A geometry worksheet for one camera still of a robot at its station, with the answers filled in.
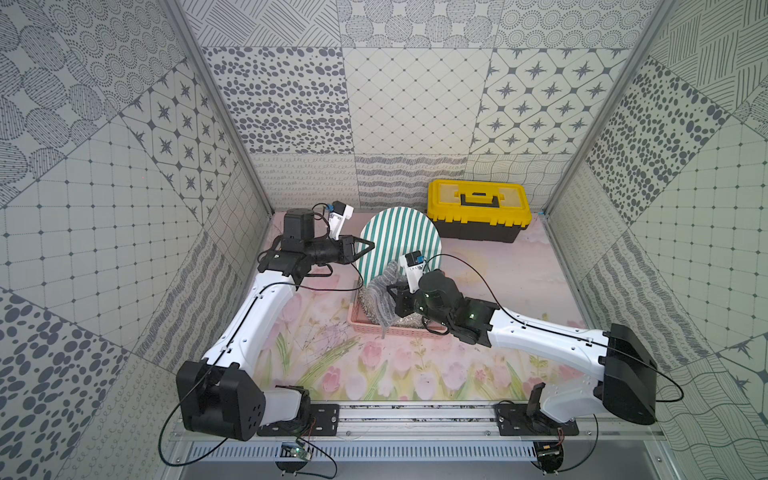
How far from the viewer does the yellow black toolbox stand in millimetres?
1006

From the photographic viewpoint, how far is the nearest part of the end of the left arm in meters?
0.60

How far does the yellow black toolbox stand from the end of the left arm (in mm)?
386
